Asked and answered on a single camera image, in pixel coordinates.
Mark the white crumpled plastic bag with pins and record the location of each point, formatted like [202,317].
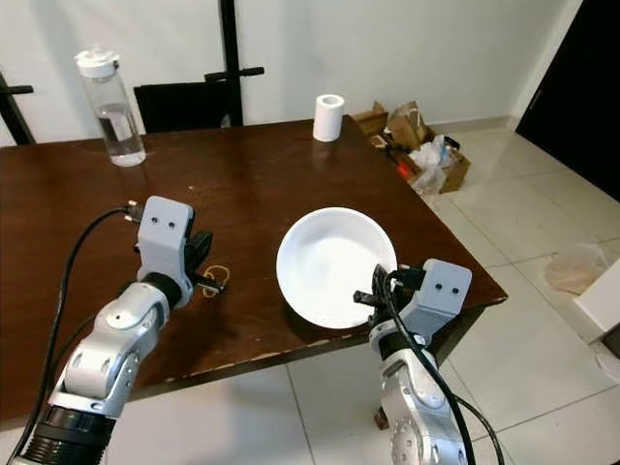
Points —
[428,157]

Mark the black chair back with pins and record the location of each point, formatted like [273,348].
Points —
[184,107]

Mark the dark door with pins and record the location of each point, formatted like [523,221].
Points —
[576,97]

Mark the dark wooden table leg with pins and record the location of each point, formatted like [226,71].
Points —
[381,418]

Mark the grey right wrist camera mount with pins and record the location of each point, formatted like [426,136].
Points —
[441,295]

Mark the small brown cardboard box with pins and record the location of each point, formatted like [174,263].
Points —
[370,119]

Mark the small tan rubber band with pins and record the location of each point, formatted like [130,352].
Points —
[225,270]

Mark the black upright stand pole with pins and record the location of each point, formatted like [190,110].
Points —
[230,39]

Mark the white box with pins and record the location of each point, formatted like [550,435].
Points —
[603,315]

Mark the clear water bottle white cap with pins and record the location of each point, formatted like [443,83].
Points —
[116,121]

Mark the white tissue roll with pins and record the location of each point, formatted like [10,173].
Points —
[329,118]

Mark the clear plastic bag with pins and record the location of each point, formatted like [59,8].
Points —
[576,269]

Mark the black slanted stand pole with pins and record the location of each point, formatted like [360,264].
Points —
[15,116]

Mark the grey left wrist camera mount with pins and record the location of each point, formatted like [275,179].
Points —
[167,232]

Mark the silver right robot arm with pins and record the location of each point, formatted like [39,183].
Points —
[417,407]

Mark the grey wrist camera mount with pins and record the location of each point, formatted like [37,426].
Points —
[167,232]
[441,295]

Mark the brown paper bag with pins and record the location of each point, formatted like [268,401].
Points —
[405,124]

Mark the open cardboard box with clutter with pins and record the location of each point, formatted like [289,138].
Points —
[455,174]

